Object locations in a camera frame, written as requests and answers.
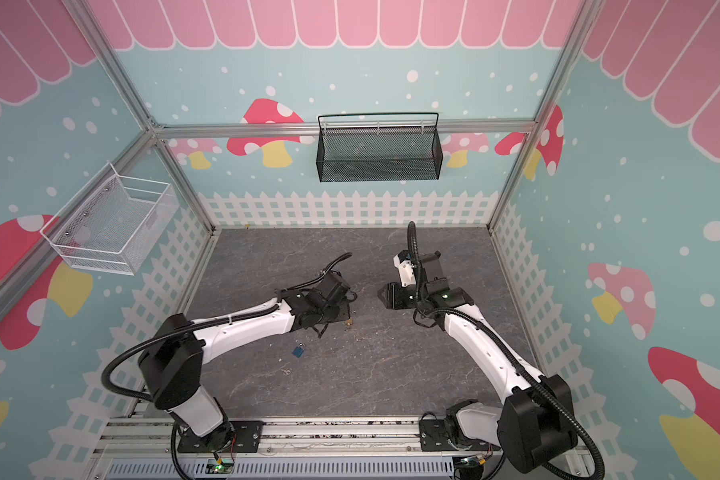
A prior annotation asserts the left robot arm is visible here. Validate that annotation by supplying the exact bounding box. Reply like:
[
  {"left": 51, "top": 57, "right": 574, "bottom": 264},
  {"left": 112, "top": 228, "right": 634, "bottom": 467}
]
[{"left": 101, "top": 270, "right": 357, "bottom": 442}]

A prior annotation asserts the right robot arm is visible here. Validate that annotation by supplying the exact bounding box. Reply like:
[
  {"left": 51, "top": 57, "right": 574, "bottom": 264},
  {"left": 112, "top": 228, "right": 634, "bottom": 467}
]
[{"left": 379, "top": 248, "right": 606, "bottom": 479}]

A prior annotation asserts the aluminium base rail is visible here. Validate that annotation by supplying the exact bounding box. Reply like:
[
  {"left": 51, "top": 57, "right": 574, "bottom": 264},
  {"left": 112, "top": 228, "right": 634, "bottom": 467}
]
[{"left": 89, "top": 415, "right": 589, "bottom": 460}]

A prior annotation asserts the small blue padlock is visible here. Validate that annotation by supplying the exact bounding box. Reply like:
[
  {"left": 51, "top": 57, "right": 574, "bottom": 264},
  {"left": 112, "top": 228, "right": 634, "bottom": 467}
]
[{"left": 292, "top": 344, "right": 305, "bottom": 358}]

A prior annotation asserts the black mesh wall basket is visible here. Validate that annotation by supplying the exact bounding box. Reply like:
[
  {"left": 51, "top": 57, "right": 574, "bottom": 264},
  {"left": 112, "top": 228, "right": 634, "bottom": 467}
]
[{"left": 316, "top": 112, "right": 444, "bottom": 182}]

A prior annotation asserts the white mesh wall basket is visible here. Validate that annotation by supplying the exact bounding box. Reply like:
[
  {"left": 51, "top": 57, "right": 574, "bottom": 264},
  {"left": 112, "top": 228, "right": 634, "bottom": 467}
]
[{"left": 40, "top": 163, "right": 180, "bottom": 276}]

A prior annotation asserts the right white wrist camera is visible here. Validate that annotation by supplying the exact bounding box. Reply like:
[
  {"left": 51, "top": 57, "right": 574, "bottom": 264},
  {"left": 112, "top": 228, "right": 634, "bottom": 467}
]
[{"left": 393, "top": 250, "right": 416, "bottom": 288}]

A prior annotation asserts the white vented cable duct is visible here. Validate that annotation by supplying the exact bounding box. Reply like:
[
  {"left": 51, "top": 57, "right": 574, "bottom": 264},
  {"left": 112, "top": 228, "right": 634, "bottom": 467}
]
[{"left": 104, "top": 458, "right": 457, "bottom": 480}]

